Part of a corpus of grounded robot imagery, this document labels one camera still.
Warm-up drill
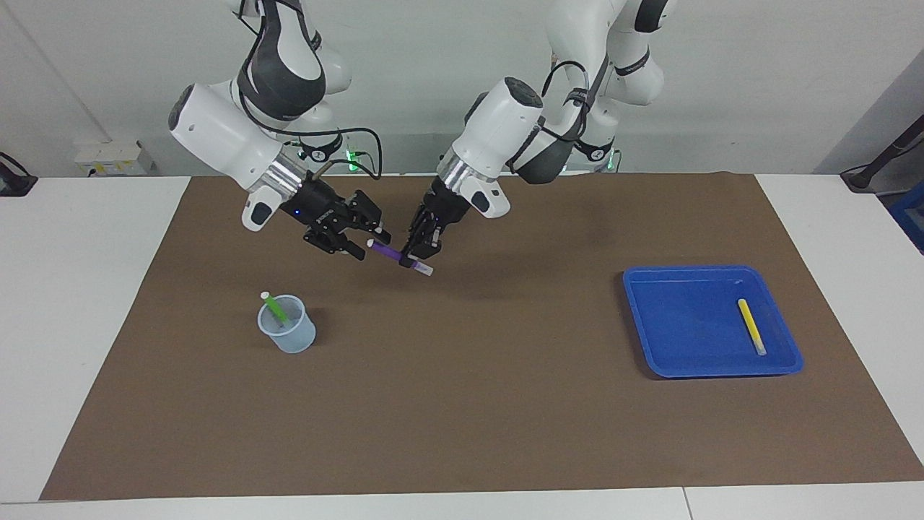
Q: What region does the yellow pen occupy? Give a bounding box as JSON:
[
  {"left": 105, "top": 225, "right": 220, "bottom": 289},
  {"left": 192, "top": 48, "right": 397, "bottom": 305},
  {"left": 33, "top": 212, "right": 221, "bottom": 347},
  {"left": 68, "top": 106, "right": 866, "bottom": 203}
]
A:
[{"left": 737, "top": 298, "right": 768, "bottom": 356}]

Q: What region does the green pen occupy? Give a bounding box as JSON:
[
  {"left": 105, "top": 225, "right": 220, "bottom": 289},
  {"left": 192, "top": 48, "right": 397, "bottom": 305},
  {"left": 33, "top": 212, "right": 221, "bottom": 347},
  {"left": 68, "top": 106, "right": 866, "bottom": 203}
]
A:
[{"left": 261, "top": 291, "right": 289, "bottom": 327}]

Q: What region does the clear plastic cup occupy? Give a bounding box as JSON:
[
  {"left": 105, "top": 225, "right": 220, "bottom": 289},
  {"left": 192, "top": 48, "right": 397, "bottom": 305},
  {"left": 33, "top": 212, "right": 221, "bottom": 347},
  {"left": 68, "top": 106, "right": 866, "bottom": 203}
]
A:
[{"left": 257, "top": 294, "right": 317, "bottom": 355}]

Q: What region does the black clamp mount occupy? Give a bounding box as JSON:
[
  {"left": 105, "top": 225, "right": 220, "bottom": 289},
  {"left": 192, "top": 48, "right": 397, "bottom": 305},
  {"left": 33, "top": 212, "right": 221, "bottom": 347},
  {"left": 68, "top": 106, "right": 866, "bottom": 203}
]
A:
[{"left": 0, "top": 152, "right": 38, "bottom": 197}]

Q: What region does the blue plastic tray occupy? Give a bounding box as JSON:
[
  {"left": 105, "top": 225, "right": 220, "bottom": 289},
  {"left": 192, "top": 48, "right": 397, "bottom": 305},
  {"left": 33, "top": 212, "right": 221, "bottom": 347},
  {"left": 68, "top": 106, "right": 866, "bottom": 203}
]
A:
[{"left": 622, "top": 265, "right": 804, "bottom": 379}]

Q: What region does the purple pen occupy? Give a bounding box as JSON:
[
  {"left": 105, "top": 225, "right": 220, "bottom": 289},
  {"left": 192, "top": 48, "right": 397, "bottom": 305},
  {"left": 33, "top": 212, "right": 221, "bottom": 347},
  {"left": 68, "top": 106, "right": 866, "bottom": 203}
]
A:
[{"left": 367, "top": 239, "right": 435, "bottom": 277}]

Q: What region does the brown table mat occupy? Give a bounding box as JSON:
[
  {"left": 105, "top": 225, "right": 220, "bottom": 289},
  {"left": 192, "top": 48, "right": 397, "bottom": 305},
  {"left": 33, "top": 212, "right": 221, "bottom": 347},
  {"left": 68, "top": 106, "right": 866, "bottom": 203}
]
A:
[{"left": 40, "top": 173, "right": 924, "bottom": 501}]

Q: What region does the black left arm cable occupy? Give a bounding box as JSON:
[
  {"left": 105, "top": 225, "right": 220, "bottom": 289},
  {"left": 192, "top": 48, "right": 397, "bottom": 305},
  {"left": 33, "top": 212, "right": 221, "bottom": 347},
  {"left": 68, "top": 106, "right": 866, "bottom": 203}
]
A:
[{"left": 505, "top": 61, "right": 600, "bottom": 174}]

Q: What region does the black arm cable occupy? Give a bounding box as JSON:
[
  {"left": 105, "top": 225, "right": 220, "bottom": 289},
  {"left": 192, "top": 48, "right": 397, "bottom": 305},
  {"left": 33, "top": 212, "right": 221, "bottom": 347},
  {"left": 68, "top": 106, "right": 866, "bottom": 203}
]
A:
[
  {"left": 238, "top": 0, "right": 382, "bottom": 181},
  {"left": 505, "top": 61, "right": 600, "bottom": 174}
]

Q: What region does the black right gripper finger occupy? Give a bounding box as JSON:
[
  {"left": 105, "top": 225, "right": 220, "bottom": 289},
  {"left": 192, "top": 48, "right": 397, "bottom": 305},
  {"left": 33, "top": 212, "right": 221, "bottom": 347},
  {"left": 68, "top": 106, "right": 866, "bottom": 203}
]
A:
[
  {"left": 344, "top": 190, "right": 393, "bottom": 245},
  {"left": 302, "top": 223, "right": 367, "bottom": 261}
]

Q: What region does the black stand pole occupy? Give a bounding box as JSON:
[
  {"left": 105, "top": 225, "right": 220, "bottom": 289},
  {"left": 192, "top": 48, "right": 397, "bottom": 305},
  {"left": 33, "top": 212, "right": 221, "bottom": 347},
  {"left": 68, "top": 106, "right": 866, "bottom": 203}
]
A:
[{"left": 841, "top": 114, "right": 924, "bottom": 193}]

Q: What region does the blue storage box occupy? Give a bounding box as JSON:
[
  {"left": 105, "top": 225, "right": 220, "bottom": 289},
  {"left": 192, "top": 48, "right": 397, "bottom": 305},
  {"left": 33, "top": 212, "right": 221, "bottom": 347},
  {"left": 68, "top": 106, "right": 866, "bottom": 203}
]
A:
[{"left": 886, "top": 181, "right": 924, "bottom": 255}]

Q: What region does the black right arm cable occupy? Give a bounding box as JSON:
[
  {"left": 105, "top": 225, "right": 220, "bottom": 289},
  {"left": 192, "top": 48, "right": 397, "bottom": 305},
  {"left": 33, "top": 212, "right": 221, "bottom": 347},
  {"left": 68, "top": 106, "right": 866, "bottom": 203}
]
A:
[{"left": 238, "top": 0, "right": 382, "bottom": 181}]

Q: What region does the white power strip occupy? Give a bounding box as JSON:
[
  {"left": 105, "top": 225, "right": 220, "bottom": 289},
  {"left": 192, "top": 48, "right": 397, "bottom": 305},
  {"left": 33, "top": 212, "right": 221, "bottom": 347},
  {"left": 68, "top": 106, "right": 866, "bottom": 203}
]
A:
[{"left": 74, "top": 141, "right": 156, "bottom": 176}]

